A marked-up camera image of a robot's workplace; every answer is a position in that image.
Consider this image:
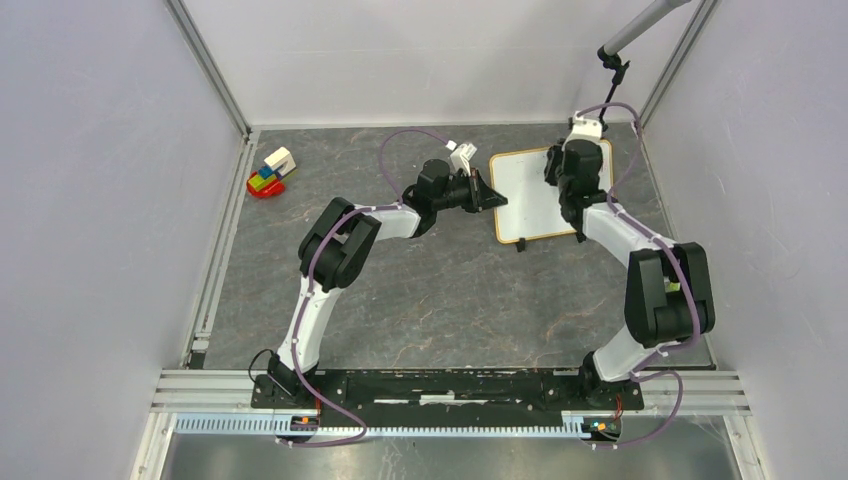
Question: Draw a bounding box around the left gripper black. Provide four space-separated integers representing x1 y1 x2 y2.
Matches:
433 168 506 214

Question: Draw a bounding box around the black tripod stand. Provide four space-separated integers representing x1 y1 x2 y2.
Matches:
597 47 630 103

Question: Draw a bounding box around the colourful toy block stack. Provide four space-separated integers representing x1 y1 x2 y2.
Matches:
246 147 297 198

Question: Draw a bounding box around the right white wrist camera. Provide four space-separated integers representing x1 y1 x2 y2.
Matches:
566 113 603 143

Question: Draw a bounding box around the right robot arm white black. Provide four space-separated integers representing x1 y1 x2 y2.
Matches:
544 139 716 408

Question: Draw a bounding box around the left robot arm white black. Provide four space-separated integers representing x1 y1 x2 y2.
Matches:
267 159 508 408

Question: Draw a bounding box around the grey pole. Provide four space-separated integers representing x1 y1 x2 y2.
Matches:
598 0 690 59

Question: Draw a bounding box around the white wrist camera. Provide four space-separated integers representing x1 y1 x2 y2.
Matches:
566 113 603 143
445 140 477 176

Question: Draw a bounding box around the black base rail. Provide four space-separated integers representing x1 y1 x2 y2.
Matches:
251 368 645 429

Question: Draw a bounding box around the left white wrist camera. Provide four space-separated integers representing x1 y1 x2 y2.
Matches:
445 140 477 176

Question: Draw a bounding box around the white whiteboard yellow frame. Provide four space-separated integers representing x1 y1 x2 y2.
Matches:
489 147 576 246

